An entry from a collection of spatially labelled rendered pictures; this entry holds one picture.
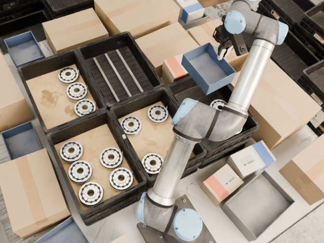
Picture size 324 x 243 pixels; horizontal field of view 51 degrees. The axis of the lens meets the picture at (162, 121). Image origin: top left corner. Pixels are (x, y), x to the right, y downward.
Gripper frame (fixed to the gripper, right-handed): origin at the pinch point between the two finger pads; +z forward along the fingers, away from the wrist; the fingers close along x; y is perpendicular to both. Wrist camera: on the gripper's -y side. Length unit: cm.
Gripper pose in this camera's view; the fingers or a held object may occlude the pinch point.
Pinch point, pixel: (221, 59)
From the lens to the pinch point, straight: 156.3
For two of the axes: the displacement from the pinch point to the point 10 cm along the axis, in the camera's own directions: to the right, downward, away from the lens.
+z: -1.7, 5.2, 8.3
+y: -5.1, -7.7, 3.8
